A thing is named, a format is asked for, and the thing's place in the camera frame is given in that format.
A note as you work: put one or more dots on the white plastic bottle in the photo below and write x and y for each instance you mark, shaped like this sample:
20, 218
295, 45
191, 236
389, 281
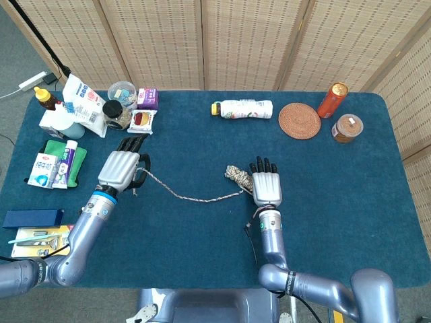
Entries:
246, 109

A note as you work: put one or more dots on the white blue milk carton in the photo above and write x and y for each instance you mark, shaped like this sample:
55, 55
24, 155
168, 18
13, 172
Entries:
40, 171

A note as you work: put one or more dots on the purple white toothpaste tube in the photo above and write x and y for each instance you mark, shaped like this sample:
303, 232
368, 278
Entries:
65, 161

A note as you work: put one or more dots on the clear round plastic tub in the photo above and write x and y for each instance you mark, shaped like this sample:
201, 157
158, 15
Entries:
122, 91

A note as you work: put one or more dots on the woven bamboo folding screen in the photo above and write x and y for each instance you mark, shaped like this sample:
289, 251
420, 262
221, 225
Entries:
235, 43

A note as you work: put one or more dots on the white printed plastic bag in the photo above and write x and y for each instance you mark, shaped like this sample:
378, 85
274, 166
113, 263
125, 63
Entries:
84, 101

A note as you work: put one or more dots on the long dark blue box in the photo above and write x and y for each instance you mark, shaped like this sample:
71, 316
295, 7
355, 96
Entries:
30, 218

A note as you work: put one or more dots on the round woven rattan coaster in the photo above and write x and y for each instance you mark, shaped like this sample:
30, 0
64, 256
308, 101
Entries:
299, 121

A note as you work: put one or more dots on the brown sauce bottle yellow cap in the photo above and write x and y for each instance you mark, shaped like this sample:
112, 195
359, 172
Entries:
47, 99

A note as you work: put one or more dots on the black stand pole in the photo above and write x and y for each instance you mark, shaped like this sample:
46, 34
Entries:
37, 37

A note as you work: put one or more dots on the small purple box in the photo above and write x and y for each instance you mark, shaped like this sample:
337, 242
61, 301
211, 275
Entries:
148, 98

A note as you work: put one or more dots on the blue-grey robot torso base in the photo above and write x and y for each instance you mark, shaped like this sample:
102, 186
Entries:
208, 306

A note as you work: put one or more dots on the clear jar of rubber bands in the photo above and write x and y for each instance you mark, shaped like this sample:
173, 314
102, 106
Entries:
347, 129

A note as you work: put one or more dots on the pale teal cup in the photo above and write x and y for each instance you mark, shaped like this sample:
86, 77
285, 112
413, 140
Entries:
72, 129

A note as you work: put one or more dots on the yellow floor tape strip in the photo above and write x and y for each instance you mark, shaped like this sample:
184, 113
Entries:
337, 317

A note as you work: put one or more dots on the razor blister pack yellow card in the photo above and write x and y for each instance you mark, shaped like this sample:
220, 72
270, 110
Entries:
33, 247

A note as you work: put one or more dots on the blue binder clips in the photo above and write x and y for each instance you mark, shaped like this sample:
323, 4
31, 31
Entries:
69, 107

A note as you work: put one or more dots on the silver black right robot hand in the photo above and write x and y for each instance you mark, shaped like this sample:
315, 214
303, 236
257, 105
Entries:
266, 186

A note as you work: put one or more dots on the small white carton box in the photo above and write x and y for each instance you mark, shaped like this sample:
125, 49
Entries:
47, 122

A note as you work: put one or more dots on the glass jar black lid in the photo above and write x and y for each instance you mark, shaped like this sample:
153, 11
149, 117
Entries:
116, 116

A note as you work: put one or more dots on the black power adapter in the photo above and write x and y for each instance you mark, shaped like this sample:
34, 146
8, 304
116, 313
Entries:
50, 79

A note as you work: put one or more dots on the white snack packet red print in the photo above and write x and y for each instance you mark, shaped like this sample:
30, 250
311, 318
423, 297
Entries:
141, 121

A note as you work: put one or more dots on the green folded cloth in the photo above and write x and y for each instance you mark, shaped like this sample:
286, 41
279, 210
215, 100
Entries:
79, 161

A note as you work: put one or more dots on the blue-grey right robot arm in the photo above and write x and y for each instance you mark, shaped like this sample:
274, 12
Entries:
272, 242

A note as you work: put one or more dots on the white power strip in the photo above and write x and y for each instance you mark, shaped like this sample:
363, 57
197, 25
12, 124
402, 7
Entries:
32, 81

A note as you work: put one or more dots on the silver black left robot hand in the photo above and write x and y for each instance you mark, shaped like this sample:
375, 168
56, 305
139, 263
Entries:
118, 168

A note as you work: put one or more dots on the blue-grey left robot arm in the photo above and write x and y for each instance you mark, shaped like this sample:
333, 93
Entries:
87, 232

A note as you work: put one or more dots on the blue table cloth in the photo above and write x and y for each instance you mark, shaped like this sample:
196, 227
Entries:
336, 218

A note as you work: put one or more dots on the orange can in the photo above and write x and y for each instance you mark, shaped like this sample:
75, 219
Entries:
331, 102

